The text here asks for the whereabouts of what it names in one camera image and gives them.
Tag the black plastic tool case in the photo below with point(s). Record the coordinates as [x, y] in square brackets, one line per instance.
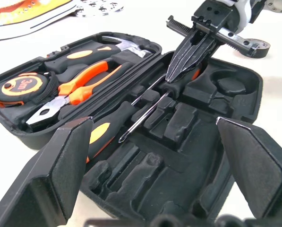
[183, 151]

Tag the white orange sneaker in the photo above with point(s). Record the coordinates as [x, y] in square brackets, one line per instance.
[25, 16]

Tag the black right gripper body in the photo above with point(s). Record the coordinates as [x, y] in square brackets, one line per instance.
[215, 16]

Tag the white black-patterned round disc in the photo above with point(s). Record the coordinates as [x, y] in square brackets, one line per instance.
[96, 8]

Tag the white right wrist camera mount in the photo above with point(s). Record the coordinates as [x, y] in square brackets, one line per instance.
[242, 11]

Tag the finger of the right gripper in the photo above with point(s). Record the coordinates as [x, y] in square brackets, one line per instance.
[199, 54]
[183, 56]

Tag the black orange 3m tape measure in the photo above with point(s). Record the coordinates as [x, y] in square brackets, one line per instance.
[20, 86]

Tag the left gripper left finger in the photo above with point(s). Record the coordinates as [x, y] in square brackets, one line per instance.
[44, 170]

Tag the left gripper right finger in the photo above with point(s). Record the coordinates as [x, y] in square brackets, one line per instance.
[258, 165]

